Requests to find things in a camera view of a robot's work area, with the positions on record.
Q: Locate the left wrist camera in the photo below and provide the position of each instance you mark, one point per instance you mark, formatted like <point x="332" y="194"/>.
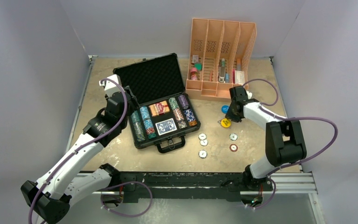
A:
<point x="111" y="84"/>

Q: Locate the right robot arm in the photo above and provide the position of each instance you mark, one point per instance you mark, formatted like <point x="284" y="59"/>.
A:
<point x="284" y="141"/>

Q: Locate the black poker case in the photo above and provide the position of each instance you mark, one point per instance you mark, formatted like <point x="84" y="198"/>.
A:
<point x="166" y="113"/>

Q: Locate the yellow round button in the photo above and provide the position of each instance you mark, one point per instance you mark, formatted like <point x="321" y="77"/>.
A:
<point x="226" y="123"/>

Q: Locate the red white poker chip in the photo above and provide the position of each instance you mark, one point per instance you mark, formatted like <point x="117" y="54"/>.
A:
<point x="233" y="148"/>

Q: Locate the black aluminium base frame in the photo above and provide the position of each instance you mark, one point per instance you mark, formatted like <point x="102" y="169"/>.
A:
<point x="185" y="185"/>

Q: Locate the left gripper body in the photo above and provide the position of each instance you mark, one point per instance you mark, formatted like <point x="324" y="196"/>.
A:
<point x="133" y="105"/>

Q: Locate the blue playing card deck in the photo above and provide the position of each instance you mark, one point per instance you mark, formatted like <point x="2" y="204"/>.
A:
<point x="166" y="126"/>

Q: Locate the blue round button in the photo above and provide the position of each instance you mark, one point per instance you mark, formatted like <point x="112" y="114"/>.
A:
<point x="224" y="109"/>

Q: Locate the blue red green chip row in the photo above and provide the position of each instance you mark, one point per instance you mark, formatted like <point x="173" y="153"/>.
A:
<point x="150" y="131"/>

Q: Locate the navy orange chip row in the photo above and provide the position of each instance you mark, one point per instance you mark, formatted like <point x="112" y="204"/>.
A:
<point x="190" y="117"/>

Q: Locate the dark green 50 chip stack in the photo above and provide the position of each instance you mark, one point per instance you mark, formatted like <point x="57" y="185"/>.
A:
<point x="135" y="117"/>

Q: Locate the white blue 10 chip stack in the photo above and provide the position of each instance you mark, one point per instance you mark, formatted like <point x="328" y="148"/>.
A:
<point x="144" y="113"/>

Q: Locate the purple chip row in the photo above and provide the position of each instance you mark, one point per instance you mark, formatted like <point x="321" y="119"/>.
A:
<point x="183" y="102"/>

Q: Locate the pink tape roll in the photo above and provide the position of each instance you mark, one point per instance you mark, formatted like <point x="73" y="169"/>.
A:
<point x="194" y="74"/>

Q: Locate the white red box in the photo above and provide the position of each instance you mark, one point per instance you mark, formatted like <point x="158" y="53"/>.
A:
<point x="238" y="77"/>

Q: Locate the green white chip row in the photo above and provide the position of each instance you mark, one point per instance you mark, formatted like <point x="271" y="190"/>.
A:
<point x="173" y="103"/>

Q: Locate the red playing card deck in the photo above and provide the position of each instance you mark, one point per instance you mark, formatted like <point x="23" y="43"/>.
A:
<point x="159" y="108"/>

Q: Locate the orange desk organizer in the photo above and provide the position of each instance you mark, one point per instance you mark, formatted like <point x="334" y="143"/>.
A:
<point x="217" y="48"/>

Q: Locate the pink brown chip row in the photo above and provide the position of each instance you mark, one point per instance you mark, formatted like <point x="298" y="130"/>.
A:
<point x="179" y="118"/>

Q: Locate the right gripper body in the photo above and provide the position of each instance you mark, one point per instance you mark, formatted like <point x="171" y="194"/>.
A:
<point x="231" y="115"/>

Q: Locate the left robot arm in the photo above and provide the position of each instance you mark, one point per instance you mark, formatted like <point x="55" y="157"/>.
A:
<point x="52" y="195"/>

